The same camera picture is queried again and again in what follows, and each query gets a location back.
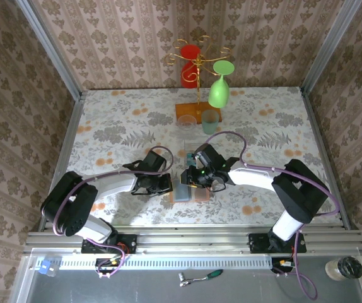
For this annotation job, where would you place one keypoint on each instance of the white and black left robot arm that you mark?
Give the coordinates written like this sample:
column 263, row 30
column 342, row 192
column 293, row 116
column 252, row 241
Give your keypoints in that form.
column 118, row 186

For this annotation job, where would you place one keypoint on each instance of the orange tray with teal block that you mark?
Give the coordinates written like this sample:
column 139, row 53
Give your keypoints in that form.
column 201, row 195

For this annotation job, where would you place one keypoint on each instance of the green wine glass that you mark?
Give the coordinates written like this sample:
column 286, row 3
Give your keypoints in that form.
column 219, row 93

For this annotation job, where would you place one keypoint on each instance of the teal frosted tumbler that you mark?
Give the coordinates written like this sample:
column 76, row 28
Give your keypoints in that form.
column 209, row 123

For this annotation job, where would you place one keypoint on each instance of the teal credit card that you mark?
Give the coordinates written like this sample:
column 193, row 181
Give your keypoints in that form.
column 191, row 159

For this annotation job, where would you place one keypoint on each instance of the blue credit card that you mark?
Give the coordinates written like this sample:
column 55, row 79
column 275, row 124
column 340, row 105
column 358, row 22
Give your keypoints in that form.
column 182, row 193

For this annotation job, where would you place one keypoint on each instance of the silver socket adapter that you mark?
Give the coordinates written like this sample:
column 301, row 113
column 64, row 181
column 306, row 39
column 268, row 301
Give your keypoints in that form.
column 184, row 279

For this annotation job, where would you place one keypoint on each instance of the aluminium corner post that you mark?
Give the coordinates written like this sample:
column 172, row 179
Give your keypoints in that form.
column 329, row 47
column 51, row 47

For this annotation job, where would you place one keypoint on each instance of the blue and clear plastic connector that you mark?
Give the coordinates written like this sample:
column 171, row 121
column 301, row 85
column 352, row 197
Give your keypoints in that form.
column 44, row 265

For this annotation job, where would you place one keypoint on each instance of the floral patterned table cover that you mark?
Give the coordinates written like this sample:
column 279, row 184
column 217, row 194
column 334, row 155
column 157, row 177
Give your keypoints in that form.
column 121, row 107

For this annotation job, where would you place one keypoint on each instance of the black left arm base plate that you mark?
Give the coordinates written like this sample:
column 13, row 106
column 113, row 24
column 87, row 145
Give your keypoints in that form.
column 127, row 243

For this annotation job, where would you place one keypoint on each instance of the black power connector block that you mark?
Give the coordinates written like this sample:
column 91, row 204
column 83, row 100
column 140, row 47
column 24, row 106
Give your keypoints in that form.
column 282, row 263
column 105, row 263

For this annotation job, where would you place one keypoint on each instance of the aluminium front rail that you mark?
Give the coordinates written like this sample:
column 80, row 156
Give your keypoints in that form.
column 184, row 236

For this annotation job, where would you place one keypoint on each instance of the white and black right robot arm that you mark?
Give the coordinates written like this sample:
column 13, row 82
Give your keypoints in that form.
column 253, row 178

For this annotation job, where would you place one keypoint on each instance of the aluminium side rail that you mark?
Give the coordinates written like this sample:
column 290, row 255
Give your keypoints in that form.
column 316, row 132
column 70, row 132

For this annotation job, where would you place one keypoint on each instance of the clear glass cup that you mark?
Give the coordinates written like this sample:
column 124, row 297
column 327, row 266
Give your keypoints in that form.
column 182, row 125

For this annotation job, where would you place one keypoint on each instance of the red wine glass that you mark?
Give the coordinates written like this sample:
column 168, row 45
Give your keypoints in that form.
column 190, row 52

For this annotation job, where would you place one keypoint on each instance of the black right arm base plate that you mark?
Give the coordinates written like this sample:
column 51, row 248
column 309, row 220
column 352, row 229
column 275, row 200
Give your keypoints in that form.
column 256, row 243

